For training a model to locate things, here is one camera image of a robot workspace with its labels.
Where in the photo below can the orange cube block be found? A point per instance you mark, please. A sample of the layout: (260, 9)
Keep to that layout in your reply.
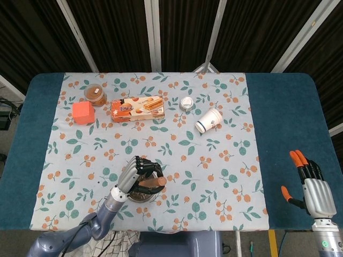
(83, 112)

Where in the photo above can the clear jar of rubber bands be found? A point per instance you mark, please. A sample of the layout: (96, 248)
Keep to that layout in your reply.
(94, 93)

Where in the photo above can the white paper cup blue logo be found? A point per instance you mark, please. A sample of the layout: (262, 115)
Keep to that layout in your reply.
(210, 120)

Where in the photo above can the brown and white mixed grains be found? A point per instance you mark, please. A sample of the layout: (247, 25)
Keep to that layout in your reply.
(139, 196)

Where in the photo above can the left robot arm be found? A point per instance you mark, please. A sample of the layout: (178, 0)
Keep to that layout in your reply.
(104, 214)

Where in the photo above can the black white checked cloth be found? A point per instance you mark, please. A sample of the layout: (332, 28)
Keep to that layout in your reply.
(120, 245)

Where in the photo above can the wooden rolling pin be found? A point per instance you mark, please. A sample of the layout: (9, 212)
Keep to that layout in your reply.
(154, 182)

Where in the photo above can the stainless steel bowl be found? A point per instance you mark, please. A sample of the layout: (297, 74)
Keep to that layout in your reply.
(144, 199)

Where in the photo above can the floral fruit print tablecloth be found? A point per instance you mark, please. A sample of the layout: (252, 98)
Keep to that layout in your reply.
(187, 160)

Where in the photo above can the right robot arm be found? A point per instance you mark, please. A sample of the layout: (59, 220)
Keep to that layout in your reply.
(327, 238)

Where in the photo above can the dark pleated curtain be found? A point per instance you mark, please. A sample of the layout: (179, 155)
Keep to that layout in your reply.
(118, 34)

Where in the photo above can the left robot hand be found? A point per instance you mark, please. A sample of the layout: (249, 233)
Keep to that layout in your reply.
(130, 176)

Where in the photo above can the white frame post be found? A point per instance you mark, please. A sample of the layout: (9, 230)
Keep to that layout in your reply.
(77, 34)
(217, 29)
(154, 34)
(305, 32)

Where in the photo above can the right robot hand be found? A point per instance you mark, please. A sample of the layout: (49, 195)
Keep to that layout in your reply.
(319, 195)

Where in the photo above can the grey-blue robot torso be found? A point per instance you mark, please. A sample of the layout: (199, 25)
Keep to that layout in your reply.
(179, 245)

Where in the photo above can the black electronic box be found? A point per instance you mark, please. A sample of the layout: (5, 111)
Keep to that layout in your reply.
(5, 117)

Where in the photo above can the small clear jar of pins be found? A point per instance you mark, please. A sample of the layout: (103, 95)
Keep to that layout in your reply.
(186, 104)

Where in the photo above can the orange biscuit roll box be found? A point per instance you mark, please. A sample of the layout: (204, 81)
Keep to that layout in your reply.
(136, 109)

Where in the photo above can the teal velvet table cover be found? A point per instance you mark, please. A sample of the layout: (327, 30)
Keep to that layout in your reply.
(284, 112)

